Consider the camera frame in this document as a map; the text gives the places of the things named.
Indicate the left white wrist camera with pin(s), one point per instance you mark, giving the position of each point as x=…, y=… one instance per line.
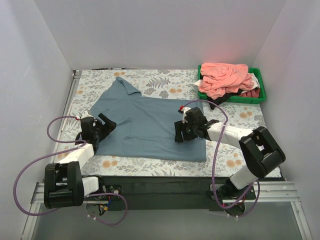
x=85, y=114

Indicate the black t shirt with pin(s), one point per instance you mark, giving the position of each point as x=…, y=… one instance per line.
x=222, y=99

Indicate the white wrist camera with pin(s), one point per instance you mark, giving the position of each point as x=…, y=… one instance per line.
x=85, y=114
x=183, y=110

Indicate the aluminium rail frame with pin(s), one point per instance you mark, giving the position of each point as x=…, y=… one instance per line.
x=267, y=210

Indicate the blue-grey t shirt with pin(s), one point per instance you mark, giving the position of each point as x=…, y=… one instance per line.
x=144, y=126

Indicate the green plastic bin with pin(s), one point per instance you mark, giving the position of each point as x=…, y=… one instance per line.
x=236, y=98

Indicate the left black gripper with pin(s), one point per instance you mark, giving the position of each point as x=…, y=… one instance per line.
x=104, y=126

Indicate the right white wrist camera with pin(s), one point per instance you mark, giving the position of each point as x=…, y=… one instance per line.
x=183, y=110

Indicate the pink t shirt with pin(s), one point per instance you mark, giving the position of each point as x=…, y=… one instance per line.
x=219, y=79

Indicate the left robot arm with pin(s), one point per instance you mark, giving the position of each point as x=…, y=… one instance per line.
x=64, y=185

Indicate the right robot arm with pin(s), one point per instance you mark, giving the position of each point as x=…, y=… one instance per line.
x=261, y=152

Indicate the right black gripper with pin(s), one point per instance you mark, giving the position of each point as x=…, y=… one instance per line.
x=182, y=132

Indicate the dark red t shirt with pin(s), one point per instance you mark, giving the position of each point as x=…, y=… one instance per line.
x=254, y=93

